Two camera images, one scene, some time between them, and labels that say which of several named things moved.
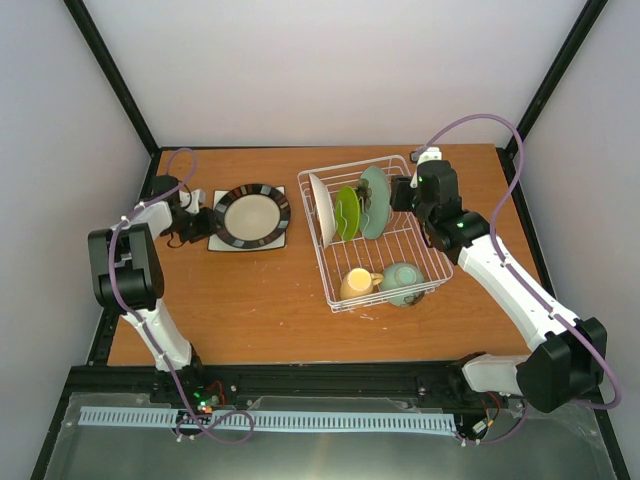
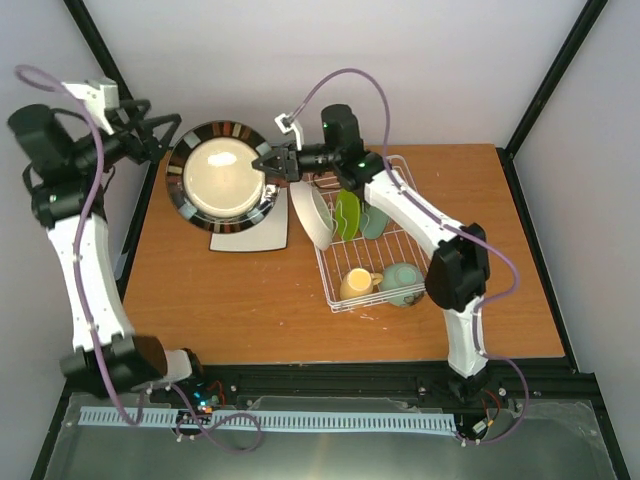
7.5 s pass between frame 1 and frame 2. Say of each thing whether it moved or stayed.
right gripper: moved
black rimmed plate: moved
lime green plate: stayed
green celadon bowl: stayed
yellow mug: stayed
